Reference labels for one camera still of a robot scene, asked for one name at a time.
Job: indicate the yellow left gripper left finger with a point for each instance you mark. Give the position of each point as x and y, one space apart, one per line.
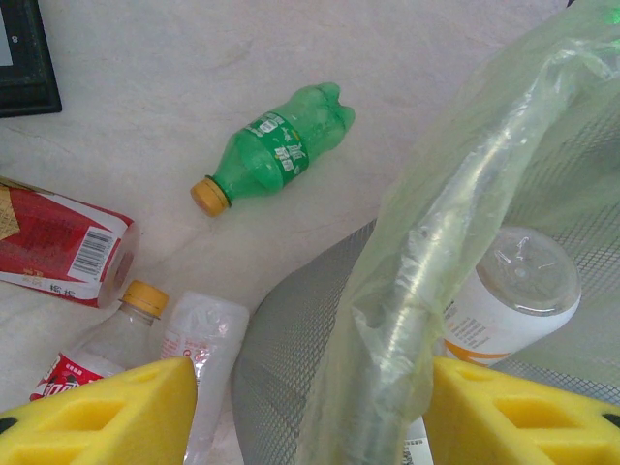
63 431

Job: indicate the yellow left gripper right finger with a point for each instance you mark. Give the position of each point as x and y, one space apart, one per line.
484 426

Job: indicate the cola bottle red label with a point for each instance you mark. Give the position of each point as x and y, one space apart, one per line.
102 344

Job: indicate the white bottle orange print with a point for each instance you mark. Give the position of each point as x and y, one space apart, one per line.
508 310

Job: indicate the crushed clear bottle red print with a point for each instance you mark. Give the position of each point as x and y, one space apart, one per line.
203 329

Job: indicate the gold and red drink bottle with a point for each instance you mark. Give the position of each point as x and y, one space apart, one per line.
48 232

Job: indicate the green soda bottle yellow cap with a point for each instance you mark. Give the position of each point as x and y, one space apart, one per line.
271 145

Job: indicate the grey mesh waste bin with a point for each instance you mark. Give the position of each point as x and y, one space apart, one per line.
290 339

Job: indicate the mesh bin with green bag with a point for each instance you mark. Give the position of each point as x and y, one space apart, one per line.
436 194

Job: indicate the black and silver chessboard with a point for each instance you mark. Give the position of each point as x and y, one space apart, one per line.
24 82

